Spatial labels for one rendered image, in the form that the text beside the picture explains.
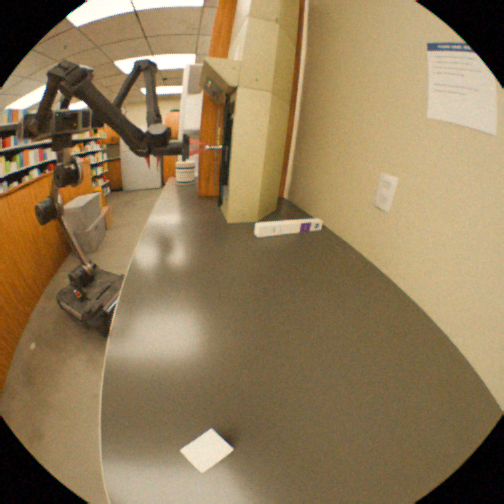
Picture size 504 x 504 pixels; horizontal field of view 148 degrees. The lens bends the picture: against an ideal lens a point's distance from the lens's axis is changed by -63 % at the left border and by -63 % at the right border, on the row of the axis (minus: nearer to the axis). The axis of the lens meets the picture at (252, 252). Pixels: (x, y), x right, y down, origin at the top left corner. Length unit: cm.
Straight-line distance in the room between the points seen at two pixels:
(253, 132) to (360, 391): 70
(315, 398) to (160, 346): 24
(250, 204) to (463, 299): 72
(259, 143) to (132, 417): 72
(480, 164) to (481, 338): 41
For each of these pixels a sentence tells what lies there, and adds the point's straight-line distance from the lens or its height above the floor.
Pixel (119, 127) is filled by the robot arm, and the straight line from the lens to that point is 74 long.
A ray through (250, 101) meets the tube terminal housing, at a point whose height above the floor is 136.
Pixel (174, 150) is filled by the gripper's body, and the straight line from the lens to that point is 72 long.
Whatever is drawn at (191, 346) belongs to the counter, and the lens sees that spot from 32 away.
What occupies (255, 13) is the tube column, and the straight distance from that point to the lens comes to 84.
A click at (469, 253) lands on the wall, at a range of 57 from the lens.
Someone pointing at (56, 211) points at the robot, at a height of 86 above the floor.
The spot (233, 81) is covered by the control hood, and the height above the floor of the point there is 143.
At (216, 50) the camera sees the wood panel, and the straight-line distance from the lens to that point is 113.
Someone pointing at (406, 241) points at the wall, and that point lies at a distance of 63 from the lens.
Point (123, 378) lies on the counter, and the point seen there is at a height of 94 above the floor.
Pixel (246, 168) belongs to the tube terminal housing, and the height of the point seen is 114.
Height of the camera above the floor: 121
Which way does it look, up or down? 31 degrees down
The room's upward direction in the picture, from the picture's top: 6 degrees clockwise
